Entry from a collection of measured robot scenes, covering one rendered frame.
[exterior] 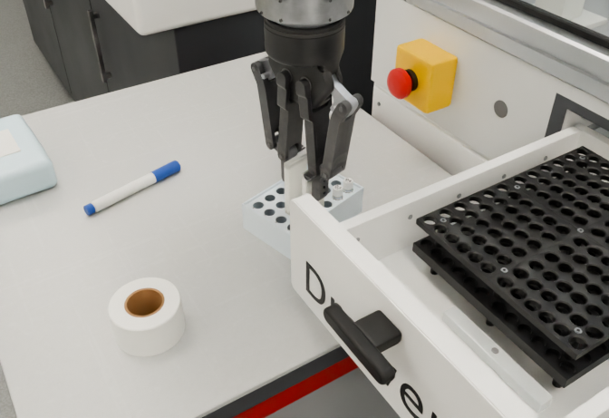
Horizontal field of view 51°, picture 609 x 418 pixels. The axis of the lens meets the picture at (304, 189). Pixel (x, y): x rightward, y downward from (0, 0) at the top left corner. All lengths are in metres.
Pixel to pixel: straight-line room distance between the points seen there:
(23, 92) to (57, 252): 2.10
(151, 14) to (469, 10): 0.57
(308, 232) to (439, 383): 0.17
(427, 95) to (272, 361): 0.39
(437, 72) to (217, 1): 0.51
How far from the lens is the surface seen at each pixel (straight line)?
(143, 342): 0.64
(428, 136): 0.93
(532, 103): 0.78
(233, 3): 1.22
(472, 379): 0.43
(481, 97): 0.83
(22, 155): 0.90
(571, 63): 0.74
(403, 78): 0.82
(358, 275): 0.49
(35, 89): 2.87
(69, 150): 0.97
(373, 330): 0.47
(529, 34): 0.76
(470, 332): 0.56
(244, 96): 1.04
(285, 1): 0.56
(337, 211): 0.75
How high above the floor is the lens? 1.27
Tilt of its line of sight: 38 degrees down
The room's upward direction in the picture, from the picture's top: straight up
